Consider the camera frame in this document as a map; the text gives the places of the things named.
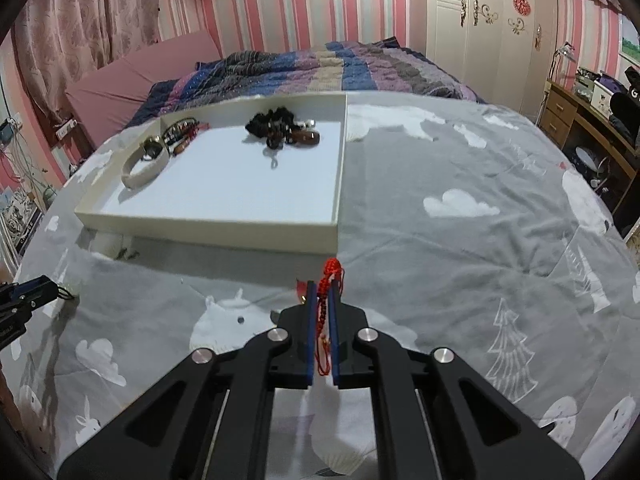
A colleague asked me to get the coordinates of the red cord bracelet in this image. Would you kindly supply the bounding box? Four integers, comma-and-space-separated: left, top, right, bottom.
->
294, 257, 346, 377

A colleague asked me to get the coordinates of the brown bead pendant cord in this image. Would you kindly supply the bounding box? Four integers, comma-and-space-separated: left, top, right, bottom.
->
264, 128, 322, 170

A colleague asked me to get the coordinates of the black braided cord bracelet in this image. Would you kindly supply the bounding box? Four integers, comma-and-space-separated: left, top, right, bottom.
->
160, 116, 212, 156

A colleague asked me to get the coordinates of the black beaded bracelet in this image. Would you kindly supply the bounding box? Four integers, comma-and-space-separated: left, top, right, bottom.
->
244, 105, 317, 142

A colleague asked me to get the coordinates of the white wardrobe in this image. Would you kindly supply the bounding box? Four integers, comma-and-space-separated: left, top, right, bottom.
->
426, 0, 556, 119

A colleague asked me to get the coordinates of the white shallow tray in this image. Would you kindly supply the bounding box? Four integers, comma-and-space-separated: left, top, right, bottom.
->
75, 92, 347, 255

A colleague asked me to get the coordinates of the wooden desk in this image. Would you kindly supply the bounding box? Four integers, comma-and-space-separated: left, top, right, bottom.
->
537, 80, 639, 232

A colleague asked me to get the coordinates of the striped multicolour quilt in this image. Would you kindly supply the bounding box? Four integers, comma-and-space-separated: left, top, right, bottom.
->
128, 37, 482, 127

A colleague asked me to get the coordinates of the pink patterned curtain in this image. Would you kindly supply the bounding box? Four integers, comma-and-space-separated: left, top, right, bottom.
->
12, 0, 160, 126

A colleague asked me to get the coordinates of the silver desk lamp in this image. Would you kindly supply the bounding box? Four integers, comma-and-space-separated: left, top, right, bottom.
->
548, 41, 576, 81

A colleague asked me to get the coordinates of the pink headboard cushion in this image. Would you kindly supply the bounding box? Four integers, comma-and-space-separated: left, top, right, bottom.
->
65, 30, 221, 148

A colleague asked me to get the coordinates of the grey polar bear bedsheet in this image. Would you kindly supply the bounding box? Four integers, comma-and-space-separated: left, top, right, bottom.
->
1, 92, 639, 478

